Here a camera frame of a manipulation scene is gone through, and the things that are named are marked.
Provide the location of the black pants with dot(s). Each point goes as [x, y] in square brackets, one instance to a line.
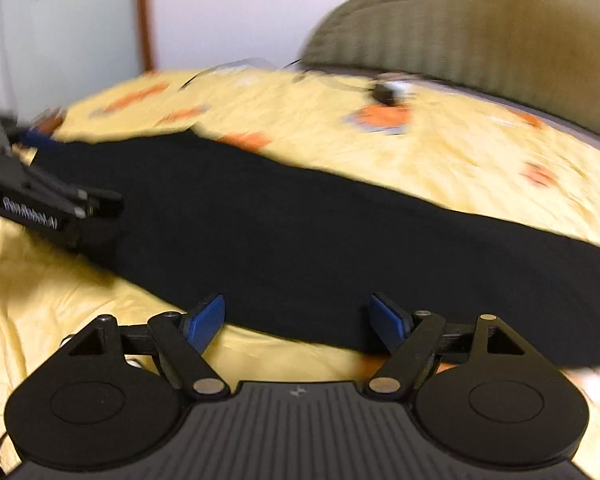
[297, 253]

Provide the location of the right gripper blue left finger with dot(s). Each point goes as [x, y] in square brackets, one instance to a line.
[200, 325]

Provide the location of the brown wooden door frame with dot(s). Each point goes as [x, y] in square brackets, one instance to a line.
[144, 35]

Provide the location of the yellow carrot print bedspread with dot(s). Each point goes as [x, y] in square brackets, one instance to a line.
[460, 152]

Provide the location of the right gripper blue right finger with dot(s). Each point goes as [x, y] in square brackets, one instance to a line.
[390, 322]

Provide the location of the frosted glass wardrobe door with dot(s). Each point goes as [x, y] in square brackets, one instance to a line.
[56, 52]

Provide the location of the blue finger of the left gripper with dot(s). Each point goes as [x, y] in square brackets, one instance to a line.
[36, 138]

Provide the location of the olive padded headboard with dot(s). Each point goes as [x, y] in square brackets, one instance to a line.
[543, 54]

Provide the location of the black power adapter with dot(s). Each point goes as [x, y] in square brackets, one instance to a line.
[391, 92]

